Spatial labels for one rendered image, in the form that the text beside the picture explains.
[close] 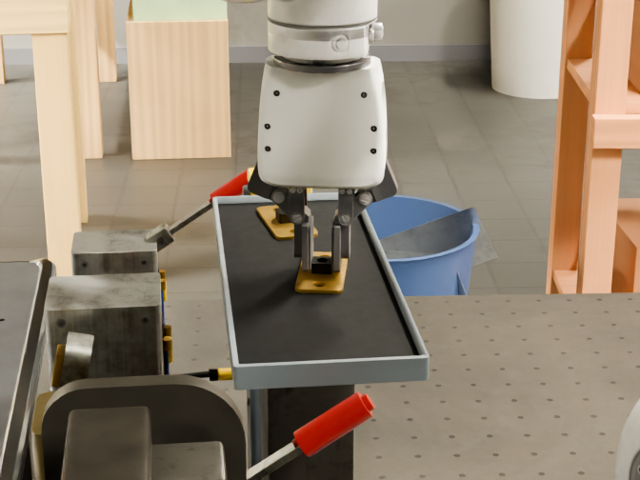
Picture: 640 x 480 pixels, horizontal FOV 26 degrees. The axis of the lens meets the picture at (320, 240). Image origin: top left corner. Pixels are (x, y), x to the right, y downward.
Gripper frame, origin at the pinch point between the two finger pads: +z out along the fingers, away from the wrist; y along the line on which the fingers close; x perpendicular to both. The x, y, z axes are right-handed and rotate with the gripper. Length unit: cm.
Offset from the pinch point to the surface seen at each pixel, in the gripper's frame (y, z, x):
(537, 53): -57, 99, -501
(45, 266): 34, 18, -38
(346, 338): -2.7, 2.7, 12.6
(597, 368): -34, 49, -80
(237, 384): 4.5, 3.4, 19.2
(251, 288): 5.4, 2.7, 3.6
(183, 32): 82, 70, -401
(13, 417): 27.7, 18.4, -2.4
